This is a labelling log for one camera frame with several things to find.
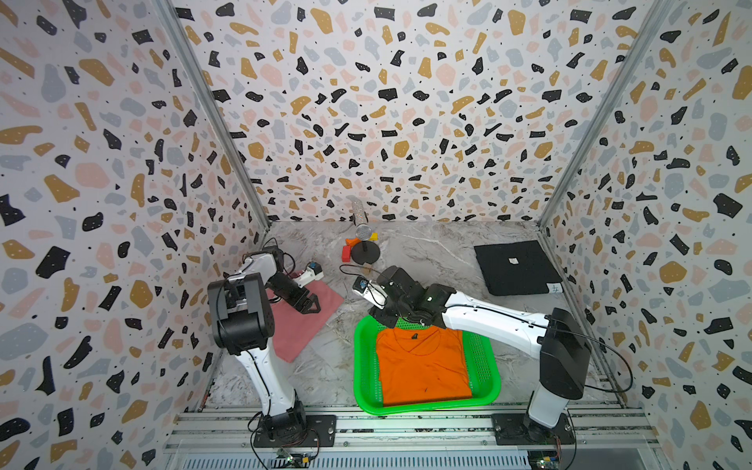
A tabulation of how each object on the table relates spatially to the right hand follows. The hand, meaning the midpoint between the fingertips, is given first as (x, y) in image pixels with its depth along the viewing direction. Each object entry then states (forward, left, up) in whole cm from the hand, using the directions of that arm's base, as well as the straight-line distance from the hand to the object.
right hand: (373, 303), depth 80 cm
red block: (+29, +14, -13) cm, 34 cm away
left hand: (+8, +23, -13) cm, 27 cm away
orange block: (+34, +12, -13) cm, 38 cm away
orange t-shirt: (-11, -13, -14) cm, 23 cm away
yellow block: (+39, +4, -15) cm, 42 cm away
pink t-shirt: (-2, +26, -13) cm, 29 cm away
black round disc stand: (+31, +7, -15) cm, 35 cm away
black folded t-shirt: (+26, -51, -17) cm, 60 cm away
